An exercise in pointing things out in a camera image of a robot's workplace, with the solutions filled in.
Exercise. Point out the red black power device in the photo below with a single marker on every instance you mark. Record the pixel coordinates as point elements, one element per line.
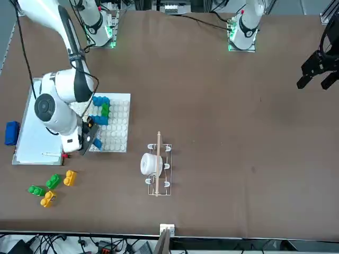
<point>103,249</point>

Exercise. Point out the green two-stud block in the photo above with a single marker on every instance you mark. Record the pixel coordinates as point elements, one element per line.
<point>53,182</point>
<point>37,190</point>
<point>105,109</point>

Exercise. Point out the blue three-stud block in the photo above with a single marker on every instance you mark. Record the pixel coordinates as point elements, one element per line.
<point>102,120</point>
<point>98,144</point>
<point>100,100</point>

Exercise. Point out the grey power strip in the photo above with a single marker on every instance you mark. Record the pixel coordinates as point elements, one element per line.
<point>170,8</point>

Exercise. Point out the aluminium frame profile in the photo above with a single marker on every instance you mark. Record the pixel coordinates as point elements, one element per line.
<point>327,13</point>

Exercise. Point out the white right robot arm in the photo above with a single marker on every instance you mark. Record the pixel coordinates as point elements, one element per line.
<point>53,111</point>

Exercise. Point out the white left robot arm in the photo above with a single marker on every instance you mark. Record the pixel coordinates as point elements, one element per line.
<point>247,26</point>

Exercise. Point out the silver framed whiteboard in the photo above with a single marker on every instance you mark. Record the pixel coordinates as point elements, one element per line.
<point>29,137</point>

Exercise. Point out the blue whiteboard eraser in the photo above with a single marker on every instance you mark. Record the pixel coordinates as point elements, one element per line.
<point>12,133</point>

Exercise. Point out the aluminium camera post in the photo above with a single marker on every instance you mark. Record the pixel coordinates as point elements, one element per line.
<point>164,240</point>

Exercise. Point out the white cup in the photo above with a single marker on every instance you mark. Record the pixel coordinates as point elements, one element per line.
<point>148,164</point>

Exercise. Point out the white pen red cap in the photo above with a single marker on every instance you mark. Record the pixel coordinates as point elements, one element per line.
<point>50,154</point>

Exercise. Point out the black power adapter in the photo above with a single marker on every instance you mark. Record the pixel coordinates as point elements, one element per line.
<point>18,247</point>

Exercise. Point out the white studded baseplate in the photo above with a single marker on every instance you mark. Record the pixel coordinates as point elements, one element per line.
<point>116,124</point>

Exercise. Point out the yellow two-stud block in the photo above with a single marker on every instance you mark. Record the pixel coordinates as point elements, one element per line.
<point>47,199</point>
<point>90,123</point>
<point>70,178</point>

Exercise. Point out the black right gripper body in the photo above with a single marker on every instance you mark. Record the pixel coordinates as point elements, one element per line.
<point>88,136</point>

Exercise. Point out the wooden rod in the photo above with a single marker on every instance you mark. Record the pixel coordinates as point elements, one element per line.
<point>158,140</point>

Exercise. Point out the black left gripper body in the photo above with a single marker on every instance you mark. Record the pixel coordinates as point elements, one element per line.
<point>331,62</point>

